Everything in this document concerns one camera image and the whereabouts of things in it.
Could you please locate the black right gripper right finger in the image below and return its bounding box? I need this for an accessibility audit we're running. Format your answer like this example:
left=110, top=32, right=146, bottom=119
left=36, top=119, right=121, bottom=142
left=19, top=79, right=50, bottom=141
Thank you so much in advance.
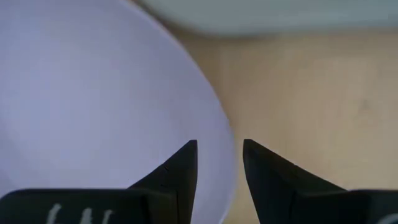
left=243, top=139, right=398, bottom=224

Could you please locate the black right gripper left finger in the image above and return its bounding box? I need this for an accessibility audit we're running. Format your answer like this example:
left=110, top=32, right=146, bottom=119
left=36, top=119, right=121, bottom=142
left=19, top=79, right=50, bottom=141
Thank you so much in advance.
left=0, top=139, right=198, bottom=224

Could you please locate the lavender round plate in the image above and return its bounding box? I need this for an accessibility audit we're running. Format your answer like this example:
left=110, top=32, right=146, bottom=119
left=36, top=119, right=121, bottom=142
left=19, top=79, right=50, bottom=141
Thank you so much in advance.
left=0, top=0, right=237, bottom=224

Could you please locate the grey plastic tray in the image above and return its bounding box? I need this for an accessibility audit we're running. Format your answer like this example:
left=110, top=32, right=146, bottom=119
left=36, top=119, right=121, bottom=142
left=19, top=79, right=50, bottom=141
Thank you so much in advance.
left=136, top=0, right=398, bottom=37

